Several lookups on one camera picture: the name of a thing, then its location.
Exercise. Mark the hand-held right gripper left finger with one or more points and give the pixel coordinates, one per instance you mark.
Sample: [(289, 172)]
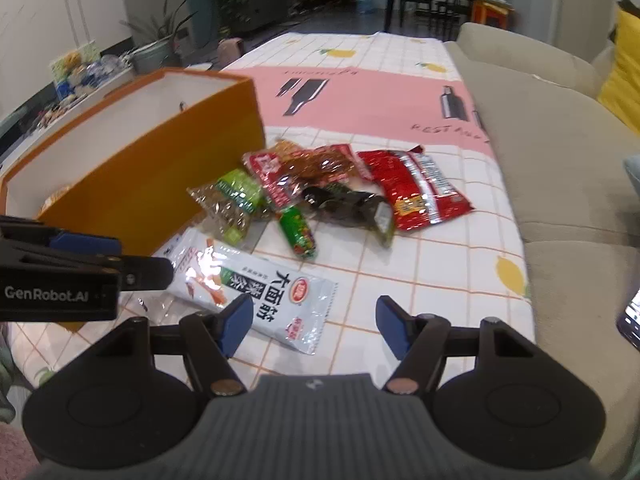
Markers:
[(235, 322)]

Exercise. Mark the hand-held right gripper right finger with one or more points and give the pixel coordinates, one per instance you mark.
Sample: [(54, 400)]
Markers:
[(392, 327)]

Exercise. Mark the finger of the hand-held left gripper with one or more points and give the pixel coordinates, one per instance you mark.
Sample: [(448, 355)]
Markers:
[(145, 272), (85, 244)]

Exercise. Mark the white storage box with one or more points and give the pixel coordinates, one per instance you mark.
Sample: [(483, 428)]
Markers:
[(150, 180)]

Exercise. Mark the clear green snack packet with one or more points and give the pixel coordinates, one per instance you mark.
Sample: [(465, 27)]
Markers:
[(230, 205)]

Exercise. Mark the green sausage stick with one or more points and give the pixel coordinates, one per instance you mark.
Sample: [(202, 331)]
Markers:
[(297, 232)]

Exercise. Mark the white snack packet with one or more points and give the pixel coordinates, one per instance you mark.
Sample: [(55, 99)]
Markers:
[(280, 300)]

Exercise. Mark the printed checked tablecloth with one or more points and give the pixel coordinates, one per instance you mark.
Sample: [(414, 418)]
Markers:
[(400, 270)]

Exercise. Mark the dark snack packet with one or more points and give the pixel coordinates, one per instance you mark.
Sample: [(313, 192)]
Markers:
[(340, 205)]

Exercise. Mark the brown snack packet red label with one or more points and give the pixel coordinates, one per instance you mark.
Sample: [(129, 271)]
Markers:
[(310, 165)]

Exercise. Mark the plush bear picture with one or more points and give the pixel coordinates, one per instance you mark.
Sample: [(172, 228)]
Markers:
[(70, 67)]

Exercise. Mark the clear plastic bags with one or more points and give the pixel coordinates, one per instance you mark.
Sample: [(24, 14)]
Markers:
[(107, 67)]

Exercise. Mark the beige sofa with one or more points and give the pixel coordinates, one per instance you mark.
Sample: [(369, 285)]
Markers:
[(550, 185)]

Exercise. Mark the potted plant long leaves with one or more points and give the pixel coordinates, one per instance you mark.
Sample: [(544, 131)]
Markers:
[(162, 27)]

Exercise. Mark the smartphone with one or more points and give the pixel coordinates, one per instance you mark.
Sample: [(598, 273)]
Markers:
[(630, 317)]

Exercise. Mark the light blue cushion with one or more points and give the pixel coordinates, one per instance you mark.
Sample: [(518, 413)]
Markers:
[(632, 175)]

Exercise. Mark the black dining chair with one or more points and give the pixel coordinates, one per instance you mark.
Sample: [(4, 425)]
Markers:
[(417, 7), (452, 10)]

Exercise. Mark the orange stool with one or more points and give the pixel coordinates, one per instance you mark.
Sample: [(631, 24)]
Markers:
[(492, 17)]

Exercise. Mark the blue water bottle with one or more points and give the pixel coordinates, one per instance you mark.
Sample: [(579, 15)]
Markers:
[(366, 1)]

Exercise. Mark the yellow cushion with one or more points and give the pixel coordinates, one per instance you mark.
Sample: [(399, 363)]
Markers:
[(625, 75)]

